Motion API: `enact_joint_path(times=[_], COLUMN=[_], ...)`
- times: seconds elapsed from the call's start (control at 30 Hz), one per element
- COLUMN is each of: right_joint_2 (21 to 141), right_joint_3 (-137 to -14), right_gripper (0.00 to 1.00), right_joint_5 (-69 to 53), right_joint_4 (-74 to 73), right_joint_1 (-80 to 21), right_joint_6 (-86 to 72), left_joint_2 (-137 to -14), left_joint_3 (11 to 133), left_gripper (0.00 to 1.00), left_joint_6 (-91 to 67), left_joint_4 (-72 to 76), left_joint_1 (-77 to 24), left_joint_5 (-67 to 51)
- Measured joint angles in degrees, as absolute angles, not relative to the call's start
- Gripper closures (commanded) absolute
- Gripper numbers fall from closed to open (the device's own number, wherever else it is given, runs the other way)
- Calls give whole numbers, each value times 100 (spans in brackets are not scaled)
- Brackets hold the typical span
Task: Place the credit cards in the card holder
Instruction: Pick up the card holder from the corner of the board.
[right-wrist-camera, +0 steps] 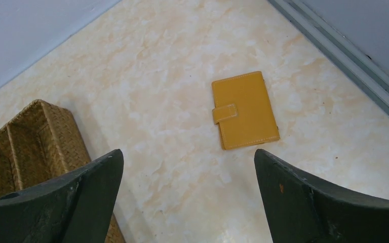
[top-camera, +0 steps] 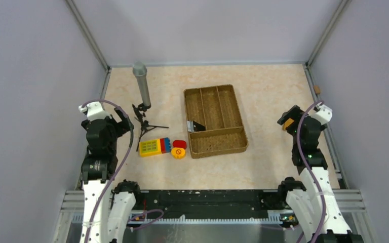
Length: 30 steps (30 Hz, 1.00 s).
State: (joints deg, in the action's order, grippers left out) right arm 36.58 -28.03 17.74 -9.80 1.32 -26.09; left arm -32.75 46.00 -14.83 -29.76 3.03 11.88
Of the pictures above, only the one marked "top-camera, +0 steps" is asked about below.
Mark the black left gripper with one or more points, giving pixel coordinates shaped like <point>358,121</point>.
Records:
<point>123,126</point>

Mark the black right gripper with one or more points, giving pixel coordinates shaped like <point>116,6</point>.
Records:
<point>295,113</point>

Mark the stack of black cards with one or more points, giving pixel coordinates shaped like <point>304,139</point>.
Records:
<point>193,126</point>

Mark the yellow leather card holder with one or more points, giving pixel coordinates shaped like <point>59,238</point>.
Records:
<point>288,125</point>

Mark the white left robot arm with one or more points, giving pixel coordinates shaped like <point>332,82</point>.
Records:
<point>106,209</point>

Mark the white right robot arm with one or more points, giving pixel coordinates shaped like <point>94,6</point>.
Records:
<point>311,198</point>

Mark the small brown corner object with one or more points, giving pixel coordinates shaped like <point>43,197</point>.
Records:
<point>317,90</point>

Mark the yellow green window block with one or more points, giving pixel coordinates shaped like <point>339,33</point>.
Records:
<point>150,148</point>

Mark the blue toy block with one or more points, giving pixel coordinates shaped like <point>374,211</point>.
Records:
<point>168,145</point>

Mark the red rounded toy block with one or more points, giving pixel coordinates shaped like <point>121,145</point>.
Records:
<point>180,144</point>

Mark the grey microphone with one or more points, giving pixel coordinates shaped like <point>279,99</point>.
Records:
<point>140,72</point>

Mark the yellow no-entry sign block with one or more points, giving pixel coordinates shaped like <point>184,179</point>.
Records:
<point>178,153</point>

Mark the woven wicker divided tray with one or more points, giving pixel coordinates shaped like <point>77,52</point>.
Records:
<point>215,107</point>

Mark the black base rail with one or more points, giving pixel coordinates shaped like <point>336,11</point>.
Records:
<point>224,205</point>

